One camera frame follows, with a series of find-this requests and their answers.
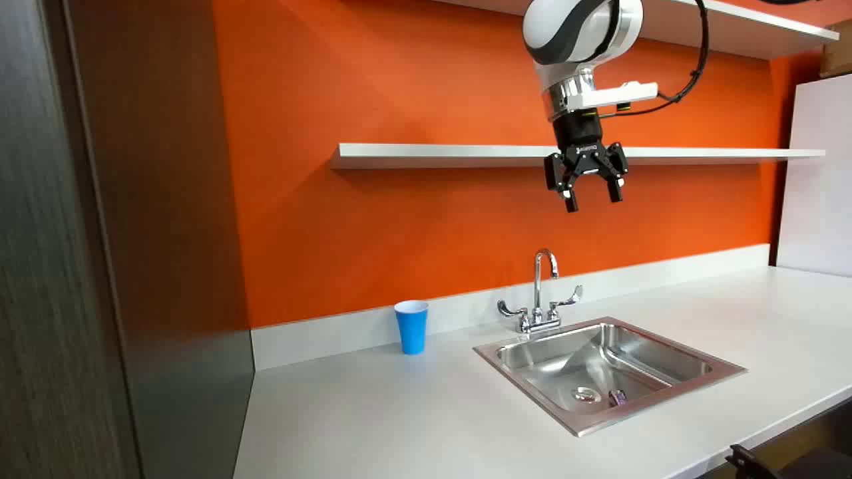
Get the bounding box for chrome faucet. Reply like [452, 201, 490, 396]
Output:
[496, 249, 587, 338]

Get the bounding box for dark wood cabinet panel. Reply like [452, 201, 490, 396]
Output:
[0, 0, 258, 479]

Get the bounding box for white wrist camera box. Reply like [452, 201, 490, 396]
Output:
[588, 80, 664, 113]

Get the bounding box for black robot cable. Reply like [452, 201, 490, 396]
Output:
[610, 0, 713, 122]

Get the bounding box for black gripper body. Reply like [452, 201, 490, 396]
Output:
[542, 109, 632, 190]

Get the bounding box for stainless steel sink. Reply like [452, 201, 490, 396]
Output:
[472, 314, 748, 440]

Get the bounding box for round sink drain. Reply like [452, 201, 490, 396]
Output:
[571, 383, 607, 410]

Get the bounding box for high white wall shelf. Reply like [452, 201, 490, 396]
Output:
[439, 0, 842, 65]

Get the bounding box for blue plastic cup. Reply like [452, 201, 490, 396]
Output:
[393, 298, 431, 358]

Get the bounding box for white appliance side panel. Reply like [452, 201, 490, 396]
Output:
[776, 76, 852, 279]

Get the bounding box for long white wall shelf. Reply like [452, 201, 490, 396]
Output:
[330, 141, 829, 174]

